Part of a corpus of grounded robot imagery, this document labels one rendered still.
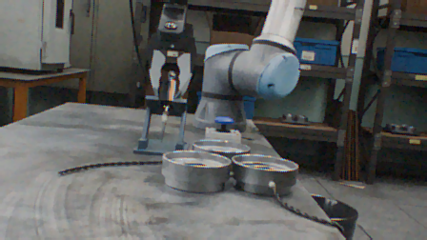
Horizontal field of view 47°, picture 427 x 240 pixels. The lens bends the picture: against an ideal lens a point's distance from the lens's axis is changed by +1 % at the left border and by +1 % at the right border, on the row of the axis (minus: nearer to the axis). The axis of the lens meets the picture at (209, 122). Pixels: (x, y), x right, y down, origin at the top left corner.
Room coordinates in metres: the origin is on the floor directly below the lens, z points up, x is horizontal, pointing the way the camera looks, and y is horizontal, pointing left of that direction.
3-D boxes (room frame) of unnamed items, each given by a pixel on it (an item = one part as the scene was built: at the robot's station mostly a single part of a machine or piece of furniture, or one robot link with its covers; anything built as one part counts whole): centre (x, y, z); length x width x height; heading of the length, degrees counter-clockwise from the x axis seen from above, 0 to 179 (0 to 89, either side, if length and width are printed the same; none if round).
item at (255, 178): (0.76, -0.09, 0.82); 0.10 x 0.10 x 0.04
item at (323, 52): (4.50, -0.78, 1.11); 0.52 x 0.38 x 0.22; 92
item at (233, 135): (1.01, -0.03, 0.82); 0.08 x 0.07 x 0.05; 2
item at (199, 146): (0.86, -0.03, 0.82); 0.10 x 0.10 x 0.04
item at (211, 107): (1.36, -0.03, 0.85); 0.15 x 0.15 x 0.10
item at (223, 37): (4.47, -0.12, 1.19); 0.52 x 0.42 x 0.38; 92
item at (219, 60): (1.35, -0.03, 0.97); 0.13 x 0.12 x 0.14; 48
